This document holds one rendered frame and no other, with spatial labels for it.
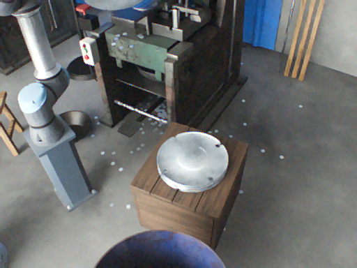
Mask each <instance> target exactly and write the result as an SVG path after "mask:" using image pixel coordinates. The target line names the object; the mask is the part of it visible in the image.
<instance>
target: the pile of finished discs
mask: <svg viewBox="0 0 357 268"><path fill-rule="evenodd" d="M157 164H158V171H159V173H160V176H161V178H162V179H163V181H164V182H165V183H167V184H168V185H169V186H171V187H172V188H175V189H178V188H180V189H179V190H180V191H183V192H188V193H198V192H202V191H207V190H208V189H210V188H213V187H214V186H216V185H217V184H219V183H220V181H222V179H223V178H224V176H225V174H226V172H227V164H228V153H227V150H226V149H225V147H224V146H223V145H222V144H221V145H220V141H219V140H217V139H216V138H215V137H211V136H210V135H207V134H205V133H200V132H186V133H180V134H178V135H177V136H176V137H170V138H169V139H168V140H167V141H166V142H165V143H164V144H162V145H161V147H160V150H159V151H158V156H157Z"/></svg>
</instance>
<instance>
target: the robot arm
mask: <svg viewBox="0 0 357 268"><path fill-rule="evenodd" d="M40 7H41V2H40V0H0V15H1V16H5V15H14V16H15V17H17V20H18V23H19V25H20V29H21V31H22V34H23V36H24V39H25V42H26V45H27V47H28V49H29V52H30V55H31V58H32V60H33V64H34V65H35V67H36V70H35V71H34V75H35V79H36V82H34V83H31V84H29V86H25V88H23V89H22V90H21V92H20V94H19V96H18V101H19V102H18V103H19V104H20V108H21V110H22V111H23V113H24V116H25V117H26V120H27V121H28V124H29V126H30V138H31V139H32V141H33V143H34V144H36V145H38V146H41V147H45V146H48V145H51V144H54V143H56V142H57V141H59V140H60V139H61V138H62V136H63V135H64V133H65V128H64V125H63V124H62V121H60V120H59V118H58V117H57V116H56V115H55V114H54V110H53V106H54V104H55V103H56V102H57V101H58V99H59V98H60V97H61V95H62V94H63V93H64V92H65V91H66V89H67V88H68V86H69V83H70V76H69V74H68V71H66V70H64V69H65V68H64V67H62V66H60V64H58V63H56V62H55V59H54V55H53V54H52V49H51V46H50V44H49V41H48V37H47V34H46V32H45V28H44V24H43V21H42V20H41V19H42V17H41V16H40V13H39V10H40Z"/></svg>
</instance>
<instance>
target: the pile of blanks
mask: <svg viewBox="0 0 357 268"><path fill-rule="evenodd" d="M7 266H8V252H7V250H6V248H5V247H4V245H3V244H2V243H1V242H0V268H7Z"/></svg>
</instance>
